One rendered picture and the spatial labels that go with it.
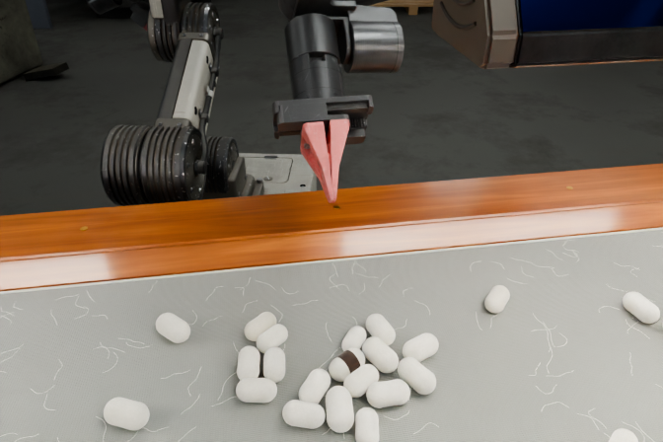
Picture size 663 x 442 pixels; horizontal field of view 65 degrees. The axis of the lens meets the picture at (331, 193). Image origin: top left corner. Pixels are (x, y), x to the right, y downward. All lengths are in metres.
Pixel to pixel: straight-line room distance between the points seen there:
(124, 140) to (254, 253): 0.32
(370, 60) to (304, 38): 0.08
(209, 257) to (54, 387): 0.20
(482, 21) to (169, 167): 0.60
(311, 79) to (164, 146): 0.32
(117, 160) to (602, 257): 0.66
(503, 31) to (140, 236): 0.49
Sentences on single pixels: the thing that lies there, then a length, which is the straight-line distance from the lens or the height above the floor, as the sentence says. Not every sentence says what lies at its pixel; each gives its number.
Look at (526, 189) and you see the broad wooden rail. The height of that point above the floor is 0.77.
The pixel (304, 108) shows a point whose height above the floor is 0.92.
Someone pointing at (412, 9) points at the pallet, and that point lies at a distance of 5.36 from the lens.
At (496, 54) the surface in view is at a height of 1.05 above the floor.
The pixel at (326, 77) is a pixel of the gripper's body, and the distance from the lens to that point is 0.55.
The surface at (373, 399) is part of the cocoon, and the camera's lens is 0.46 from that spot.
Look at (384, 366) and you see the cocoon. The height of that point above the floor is 0.75.
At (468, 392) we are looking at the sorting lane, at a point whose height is 0.74.
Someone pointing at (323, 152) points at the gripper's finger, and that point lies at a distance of 0.52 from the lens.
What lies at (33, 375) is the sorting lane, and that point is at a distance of 0.56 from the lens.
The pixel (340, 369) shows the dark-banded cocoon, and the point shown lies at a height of 0.76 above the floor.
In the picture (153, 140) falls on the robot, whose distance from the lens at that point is 0.82.
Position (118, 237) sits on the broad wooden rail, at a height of 0.77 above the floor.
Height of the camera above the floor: 1.12
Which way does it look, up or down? 31 degrees down
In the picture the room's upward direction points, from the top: straight up
